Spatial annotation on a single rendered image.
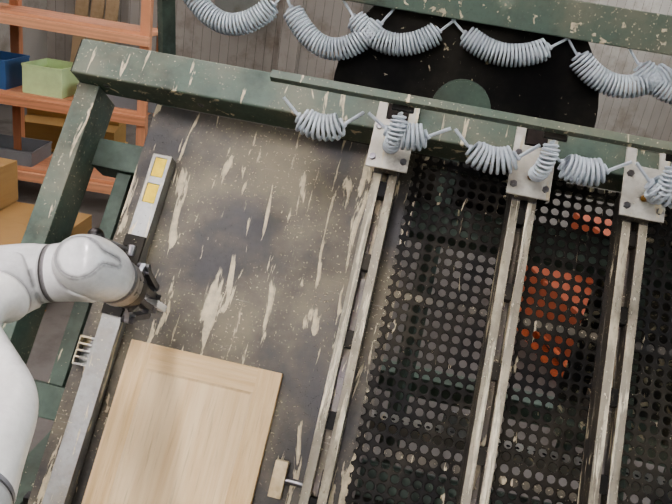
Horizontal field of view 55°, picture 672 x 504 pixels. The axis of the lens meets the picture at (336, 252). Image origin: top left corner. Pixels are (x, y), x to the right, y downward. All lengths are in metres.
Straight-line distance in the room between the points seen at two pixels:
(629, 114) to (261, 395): 10.83
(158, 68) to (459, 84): 0.86
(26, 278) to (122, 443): 0.58
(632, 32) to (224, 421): 1.49
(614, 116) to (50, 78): 8.83
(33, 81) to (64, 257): 5.06
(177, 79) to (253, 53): 9.07
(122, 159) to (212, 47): 9.07
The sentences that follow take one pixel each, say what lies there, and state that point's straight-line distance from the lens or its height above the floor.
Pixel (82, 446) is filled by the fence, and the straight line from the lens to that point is 1.64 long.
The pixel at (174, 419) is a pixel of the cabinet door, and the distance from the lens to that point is 1.59.
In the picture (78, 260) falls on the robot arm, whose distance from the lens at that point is 1.11.
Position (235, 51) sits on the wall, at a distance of 10.82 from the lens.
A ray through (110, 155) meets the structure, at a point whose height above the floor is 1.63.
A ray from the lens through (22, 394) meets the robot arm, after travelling 0.92.
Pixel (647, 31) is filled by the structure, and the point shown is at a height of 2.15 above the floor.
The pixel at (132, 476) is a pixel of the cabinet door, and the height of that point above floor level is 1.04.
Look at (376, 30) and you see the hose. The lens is 1.98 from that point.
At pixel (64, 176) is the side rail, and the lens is 1.78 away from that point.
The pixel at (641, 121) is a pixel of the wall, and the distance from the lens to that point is 12.11.
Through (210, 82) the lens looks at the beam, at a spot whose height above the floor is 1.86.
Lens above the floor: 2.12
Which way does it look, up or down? 22 degrees down
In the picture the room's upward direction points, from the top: 10 degrees clockwise
